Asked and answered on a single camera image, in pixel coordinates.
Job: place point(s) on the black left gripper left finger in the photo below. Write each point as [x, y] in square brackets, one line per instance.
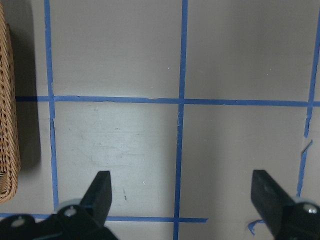
[98, 198]

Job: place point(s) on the brown wicker basket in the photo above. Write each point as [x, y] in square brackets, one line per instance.
[10, 162]

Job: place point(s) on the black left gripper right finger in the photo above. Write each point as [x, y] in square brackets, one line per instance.
[272, 203]

